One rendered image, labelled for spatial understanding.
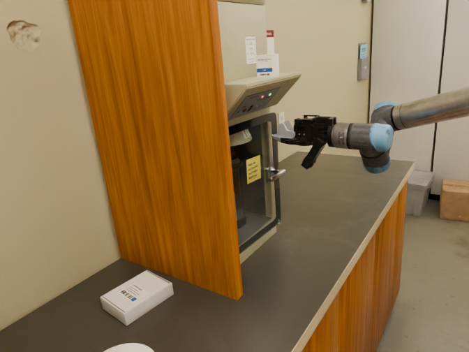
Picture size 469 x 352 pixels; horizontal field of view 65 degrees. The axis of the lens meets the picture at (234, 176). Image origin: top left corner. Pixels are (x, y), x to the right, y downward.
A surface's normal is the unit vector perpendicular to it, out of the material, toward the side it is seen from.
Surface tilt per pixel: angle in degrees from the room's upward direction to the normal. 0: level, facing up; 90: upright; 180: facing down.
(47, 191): 90
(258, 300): 0
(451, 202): 91
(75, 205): 90
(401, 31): 90
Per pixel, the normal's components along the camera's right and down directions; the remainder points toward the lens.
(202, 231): -0.56, 0.31
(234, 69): 0.83, 0.11
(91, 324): -0.08, -0.94
